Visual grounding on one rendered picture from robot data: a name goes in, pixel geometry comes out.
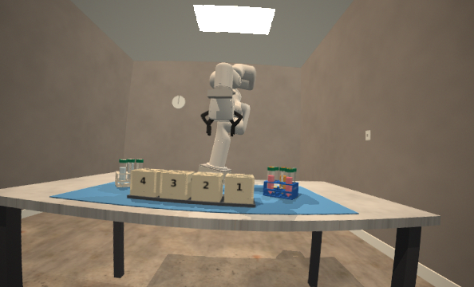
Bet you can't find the beige tube rack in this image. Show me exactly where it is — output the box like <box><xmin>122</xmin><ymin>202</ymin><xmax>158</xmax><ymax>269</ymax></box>
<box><xmin>115</xmin><ymin>171</ymin><xmax>131</xmax><ymax>187</ymax></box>

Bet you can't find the blue bench mat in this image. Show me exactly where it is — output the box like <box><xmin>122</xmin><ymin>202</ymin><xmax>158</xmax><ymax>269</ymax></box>
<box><xmin>50</xmin><ymin>182</ymin><xmax>359</xmax><ymax>215</ymax></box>

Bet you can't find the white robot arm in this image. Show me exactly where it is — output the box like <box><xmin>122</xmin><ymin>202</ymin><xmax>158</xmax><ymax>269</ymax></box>
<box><xmin>206</xmin><ymin>63</ymin><xmax>256</xmax><ymax>170</ymax></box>

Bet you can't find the beige bucket adapter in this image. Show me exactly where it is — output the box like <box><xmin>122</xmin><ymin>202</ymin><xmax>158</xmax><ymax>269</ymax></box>
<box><xmin>160</xmin><ymin>171</ymin><xmax>195</xmax><ymax>200</ymax></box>
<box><xmin>224</xmin><ymin>174</ymin><xmax>255</xmax><ymax>204</ymax></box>
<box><xmin>191</xmin><ymin>172</ymin><xmax>223</xmax><ymax>202</ymax></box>
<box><xmin>130</xmin><ymin>168</ymin><xmax>167</xmax><ymax>198</ymax></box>

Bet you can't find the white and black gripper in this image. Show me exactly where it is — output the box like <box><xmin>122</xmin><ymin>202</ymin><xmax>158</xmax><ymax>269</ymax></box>
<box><xmin>200</xmin><ymin>97</ymin><xmax>243</xmax><ymax>136</ymax></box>

